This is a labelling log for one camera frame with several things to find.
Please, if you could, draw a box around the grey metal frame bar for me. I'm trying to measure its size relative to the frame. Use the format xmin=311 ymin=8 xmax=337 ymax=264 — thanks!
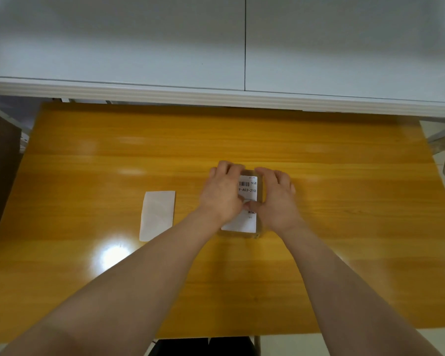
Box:
xmin=426 ymin=123 xmax=445 ymax=146

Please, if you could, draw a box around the person's left hand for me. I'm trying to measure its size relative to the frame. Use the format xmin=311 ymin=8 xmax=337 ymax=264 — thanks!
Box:
xmin=197 ymin=161 xmax=250 ymax=229

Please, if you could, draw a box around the black stool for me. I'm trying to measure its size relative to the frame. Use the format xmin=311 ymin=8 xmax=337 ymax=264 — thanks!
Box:
xmin=153 ymin=336 xmax=255 ymax=356

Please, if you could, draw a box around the person's left forearm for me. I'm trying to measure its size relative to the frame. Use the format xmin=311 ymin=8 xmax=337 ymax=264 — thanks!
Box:
xmin=0 ymin=206 xmax=225 ymax=356

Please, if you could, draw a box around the white barcode label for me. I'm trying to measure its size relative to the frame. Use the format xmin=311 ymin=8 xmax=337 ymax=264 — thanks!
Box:
xmin=221 ymin=175 xmax=261 ymax=234

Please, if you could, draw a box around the person's right hand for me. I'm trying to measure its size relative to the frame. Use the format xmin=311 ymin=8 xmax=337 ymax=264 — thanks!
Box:
xmin=246 ymin=167 xmax=305 ymax=235

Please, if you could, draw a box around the white board panel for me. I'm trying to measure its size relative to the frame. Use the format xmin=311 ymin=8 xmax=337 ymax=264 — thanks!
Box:
xmin=0 ymin=0 xmax=246 ymax=105
xmin=244 ymin=0 xmax=445 ymax=119

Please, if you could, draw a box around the person's right forearm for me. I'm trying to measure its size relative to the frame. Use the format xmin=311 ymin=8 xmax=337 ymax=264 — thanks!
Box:
xmin=277 ymin=222 xmax=444 ymax=356

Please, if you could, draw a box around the white label backing paper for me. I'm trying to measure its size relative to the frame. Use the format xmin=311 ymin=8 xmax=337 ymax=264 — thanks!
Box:
xmin=139 ymin=190 xmax=176 ymax=242

